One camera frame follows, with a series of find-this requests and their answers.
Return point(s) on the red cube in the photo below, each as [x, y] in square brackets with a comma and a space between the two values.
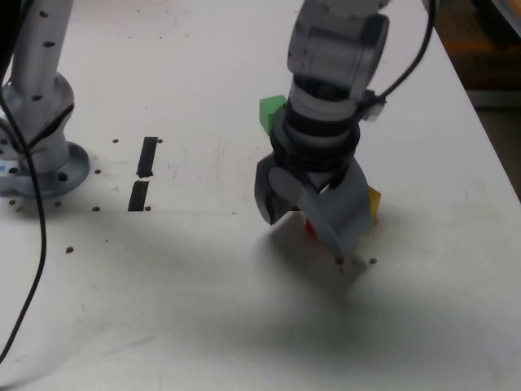
[310, 228]

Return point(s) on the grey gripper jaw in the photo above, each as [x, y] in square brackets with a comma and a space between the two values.
[346, 216]
[264, 191]

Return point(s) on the yellow cube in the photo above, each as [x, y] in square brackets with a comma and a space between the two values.
[375, 201]

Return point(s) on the black tape strip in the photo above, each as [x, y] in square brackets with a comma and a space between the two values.
[146, 156]

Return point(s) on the green cube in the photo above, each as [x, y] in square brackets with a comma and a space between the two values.
[270, 108]

